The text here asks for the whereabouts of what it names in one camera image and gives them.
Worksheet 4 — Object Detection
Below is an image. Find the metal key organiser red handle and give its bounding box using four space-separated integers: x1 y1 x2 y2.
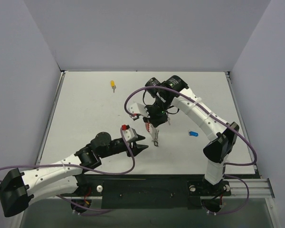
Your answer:
145 123 159 147

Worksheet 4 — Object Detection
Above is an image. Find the key with blue tag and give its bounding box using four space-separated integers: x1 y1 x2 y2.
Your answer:
188 130 199 137

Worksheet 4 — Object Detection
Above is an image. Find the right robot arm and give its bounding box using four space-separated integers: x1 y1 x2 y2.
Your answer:
143 76 239 194

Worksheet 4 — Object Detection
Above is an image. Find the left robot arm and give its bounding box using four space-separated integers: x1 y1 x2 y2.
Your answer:
0 128 148 218

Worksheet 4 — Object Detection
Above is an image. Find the key with yellow tag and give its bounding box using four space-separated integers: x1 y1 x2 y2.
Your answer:
110 80 116 92

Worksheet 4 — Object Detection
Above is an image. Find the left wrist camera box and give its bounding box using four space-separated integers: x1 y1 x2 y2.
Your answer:
121 124 138 143

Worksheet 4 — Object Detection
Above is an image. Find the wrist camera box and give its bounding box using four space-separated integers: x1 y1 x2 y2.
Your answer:
121 124 138 143
128 103 150 121

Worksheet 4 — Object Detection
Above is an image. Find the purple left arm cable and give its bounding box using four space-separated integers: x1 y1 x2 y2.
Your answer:
0 127 136 217

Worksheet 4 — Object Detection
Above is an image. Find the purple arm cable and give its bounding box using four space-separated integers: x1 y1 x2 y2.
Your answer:
124 85 258 217
0 127 136 217

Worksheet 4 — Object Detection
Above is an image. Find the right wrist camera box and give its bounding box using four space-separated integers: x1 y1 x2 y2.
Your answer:
128 103 150 121

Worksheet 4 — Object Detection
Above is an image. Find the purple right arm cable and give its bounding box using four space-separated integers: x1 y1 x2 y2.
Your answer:
124 85 258 217

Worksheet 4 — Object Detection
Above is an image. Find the aluminium front rail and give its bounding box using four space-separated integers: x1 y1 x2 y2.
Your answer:
228 179 275 199

